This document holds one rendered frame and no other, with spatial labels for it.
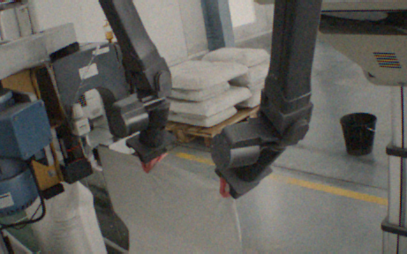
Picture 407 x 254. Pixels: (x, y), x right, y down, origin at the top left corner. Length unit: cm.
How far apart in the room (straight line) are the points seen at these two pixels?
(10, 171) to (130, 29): 38
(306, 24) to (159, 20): 603
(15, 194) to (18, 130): 16
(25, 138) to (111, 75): 47
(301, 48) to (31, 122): 52
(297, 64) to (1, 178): 62
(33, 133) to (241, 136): 41
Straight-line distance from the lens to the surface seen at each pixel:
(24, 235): 250
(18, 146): 88
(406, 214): 141
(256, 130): 74
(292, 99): 69
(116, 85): 130
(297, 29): 61
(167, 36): 669
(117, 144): 132
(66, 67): 122
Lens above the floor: 148
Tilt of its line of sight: 19 degrees down
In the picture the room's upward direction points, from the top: 10 degrees counter-clockwise
